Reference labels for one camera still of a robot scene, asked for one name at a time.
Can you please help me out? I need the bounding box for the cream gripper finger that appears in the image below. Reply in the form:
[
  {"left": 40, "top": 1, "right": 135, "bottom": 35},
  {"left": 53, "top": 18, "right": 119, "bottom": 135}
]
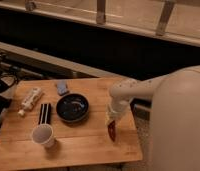
[{"left": 105, "top": 114, "right": 117, "bottom": 125}]

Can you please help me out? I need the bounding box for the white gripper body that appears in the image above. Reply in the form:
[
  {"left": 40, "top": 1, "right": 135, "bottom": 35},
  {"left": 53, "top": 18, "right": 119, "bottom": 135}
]
[{"left": 107, "top": 99, "right": 129, "bottom": 121}]

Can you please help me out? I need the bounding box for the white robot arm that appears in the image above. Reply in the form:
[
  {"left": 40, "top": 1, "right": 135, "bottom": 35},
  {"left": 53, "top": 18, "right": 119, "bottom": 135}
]
[{"left": 107, "top": 65, "right": 200, "bottom": 171}]

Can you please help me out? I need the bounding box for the dark ceramic bowl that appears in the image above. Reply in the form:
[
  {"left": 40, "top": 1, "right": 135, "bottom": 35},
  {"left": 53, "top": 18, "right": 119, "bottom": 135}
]
[{"left": 56, "top": 93, "right": 89, "bottom": 123}]

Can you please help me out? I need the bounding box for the blue sponge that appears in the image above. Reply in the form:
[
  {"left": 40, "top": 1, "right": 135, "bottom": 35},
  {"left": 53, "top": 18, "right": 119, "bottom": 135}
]
[{"left": 56, "top": 80, "right": 69, "bottom": 96}]

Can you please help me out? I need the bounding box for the black white striped box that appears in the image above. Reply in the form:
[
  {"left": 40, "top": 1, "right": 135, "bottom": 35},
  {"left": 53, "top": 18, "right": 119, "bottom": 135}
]
[{"left": 38, "top": 103, "right": 51, "bottom": 124}]

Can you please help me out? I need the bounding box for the white paper cup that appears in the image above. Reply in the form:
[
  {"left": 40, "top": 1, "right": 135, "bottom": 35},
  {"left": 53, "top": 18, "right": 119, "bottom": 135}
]
[{"left": 31, "top": 124, "right": 55, "bottom": 148}]

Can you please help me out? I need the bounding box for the white plastic bottle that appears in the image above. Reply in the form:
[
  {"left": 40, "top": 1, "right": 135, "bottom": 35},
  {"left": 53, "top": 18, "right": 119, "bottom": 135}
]
[{"left": 18, "top": 87, "right": 43, "bottom": 116}]

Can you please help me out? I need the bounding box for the black equipment at left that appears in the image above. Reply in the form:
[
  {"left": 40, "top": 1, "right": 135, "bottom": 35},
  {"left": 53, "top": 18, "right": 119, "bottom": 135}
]
[{"left": 0, "top": 53, "right": 18, "bottom": 127}]

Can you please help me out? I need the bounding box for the metal window frame rail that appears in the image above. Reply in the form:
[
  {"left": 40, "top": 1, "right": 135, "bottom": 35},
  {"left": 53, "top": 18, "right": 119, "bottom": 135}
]
[{"left": 0, "top": 0, "right": 200, "bottom": 47}]

